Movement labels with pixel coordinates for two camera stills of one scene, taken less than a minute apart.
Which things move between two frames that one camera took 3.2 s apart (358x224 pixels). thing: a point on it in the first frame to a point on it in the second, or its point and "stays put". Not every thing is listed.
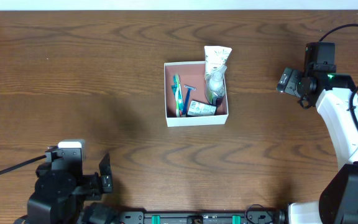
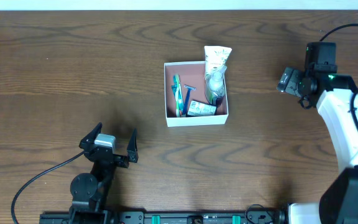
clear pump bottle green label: x=215 y=86 stays put
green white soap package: x=196 y=109 stays put
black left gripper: x=105 y=181 to x=105 y=155
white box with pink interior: x=192 y=74 stays put
